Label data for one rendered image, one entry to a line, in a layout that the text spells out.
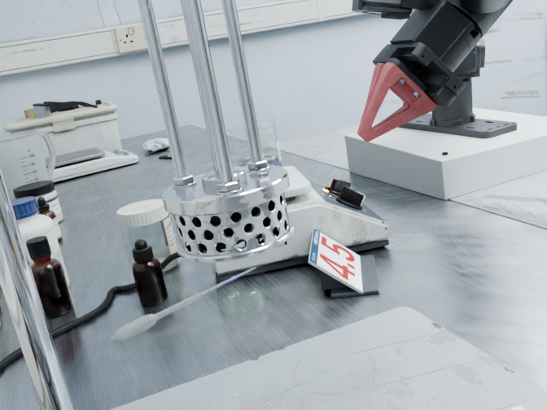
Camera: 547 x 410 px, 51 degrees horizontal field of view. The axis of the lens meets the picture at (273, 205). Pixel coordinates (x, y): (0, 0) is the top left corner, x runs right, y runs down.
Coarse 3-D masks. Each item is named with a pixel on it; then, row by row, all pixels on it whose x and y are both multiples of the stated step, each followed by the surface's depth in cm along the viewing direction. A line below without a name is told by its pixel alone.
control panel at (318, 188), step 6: (312, 186) 69; (318, 186) 71; (324, 186) 73; (318, 192) 67; (324, 192) 68; (324, 198) 64; (330, 198) 65; (336, 204) 63; (342, 204) 64; (354, 210) 63; (360, 210) 65; (366, 210) 67; (372, 216) 64; (378, 216) 65
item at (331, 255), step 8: (320, 240) 60; (328, 240) 61; (320, 248) 58; (328, 248) 59; (336, 248) 60; (344, 248) 62; (320, 256) 56; (328, 256) 57; (336, 256) 58; (344, 256) 59; (352, 256) 61; (320, 264) 54; (328, 264) 55; (336, 264) 56; (344, 264) 57; (352, 264) 59; (336, 272) 54; (344, 272) 56; (352, 272) 57; (352, 280) 55
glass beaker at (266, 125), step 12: (264, 120) 62; (240, 132) 62; (264, 132) 62; (276, 132) 64; (240, 144) 63; (264, 144) 62; (276, 144) 64; (240, 156) 63; (264, 156) 63; (276, 156) 64
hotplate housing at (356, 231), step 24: (312, 192) 66; (288, 216) 61; (312, 216) 62; (336, 216) 62; (360, 216) 63; (288, 240) 62; (336, 240) 63; (360, 240) 63; (384, 240) 64; (216, 264) 61; (240, 264) 62; (264, 264) 63; (288, 264) 63
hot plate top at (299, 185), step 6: (288, 168) 71; (294, 168) 70; (288, 174) 68; (294, 174) 67; (300, 174) 67; (294, 180) 65; (300, 180) 64; (306, 180) 64; (294, 186) 62; (300, 186) 61; (306, 186) 61; (288, 192) 61; (294, 192) 61; (300, 192) 61; (306, 192) 62
